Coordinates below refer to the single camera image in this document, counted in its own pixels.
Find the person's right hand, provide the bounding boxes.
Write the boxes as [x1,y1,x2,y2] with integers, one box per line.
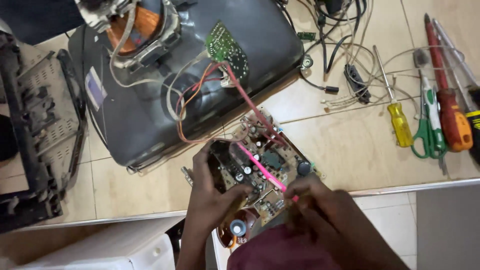
[283,174,363,256]

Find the person's left hand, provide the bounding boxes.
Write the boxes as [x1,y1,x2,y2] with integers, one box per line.
[185,142,257,241]

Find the brown main circuit board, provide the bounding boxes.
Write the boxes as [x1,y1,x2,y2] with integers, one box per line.
[181,108,325,249]

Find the pink slim hand tool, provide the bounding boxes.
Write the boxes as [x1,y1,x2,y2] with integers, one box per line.
[236,142,300,203]

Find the maroon clothing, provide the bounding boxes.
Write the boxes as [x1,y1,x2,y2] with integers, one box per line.
[226,223,343,270]

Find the black connector block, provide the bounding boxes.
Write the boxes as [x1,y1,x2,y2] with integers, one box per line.
[343,64,372,105]

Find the grey cabinet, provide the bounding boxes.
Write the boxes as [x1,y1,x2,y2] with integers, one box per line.
[416,183,480,270]

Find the white and green tool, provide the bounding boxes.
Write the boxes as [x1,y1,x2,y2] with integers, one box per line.
[421,76,447,151]

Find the dark grey picture tube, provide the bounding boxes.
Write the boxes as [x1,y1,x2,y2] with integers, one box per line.
[68,0,305,174]

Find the green neck circuit board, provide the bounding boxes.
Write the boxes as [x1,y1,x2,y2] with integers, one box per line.
[205,22,250,82]

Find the white plastic stool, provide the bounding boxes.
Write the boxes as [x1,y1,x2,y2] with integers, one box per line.
[14,215,177,270]

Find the copper deflection yoke coil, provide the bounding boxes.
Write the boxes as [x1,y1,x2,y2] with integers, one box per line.
[75,0,183,70]

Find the black plastic television casing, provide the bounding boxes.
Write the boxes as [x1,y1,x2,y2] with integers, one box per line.
[0,30,89,234]

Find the black round object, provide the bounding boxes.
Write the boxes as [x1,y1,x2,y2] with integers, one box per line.
[0,114,19,162]

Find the dark cloth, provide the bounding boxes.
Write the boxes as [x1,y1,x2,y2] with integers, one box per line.
[0,0,85,46]

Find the red wire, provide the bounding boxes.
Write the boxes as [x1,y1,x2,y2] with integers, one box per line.
[223,62,287,147]

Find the green handled scissors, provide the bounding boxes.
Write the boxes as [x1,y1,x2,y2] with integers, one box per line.
[410,77,449,175]

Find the orange and white wire bundle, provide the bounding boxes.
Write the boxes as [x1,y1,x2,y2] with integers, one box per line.
[161,62,250,145]

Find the orange handled red screwdriver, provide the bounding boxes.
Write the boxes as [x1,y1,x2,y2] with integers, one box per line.
[424,13,474,153]

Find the tangle of cables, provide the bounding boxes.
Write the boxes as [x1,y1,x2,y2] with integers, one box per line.
[277,0,466,113]

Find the black yellow handled screwdriver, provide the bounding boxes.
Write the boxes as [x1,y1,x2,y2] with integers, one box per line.
[432,19,480,166]

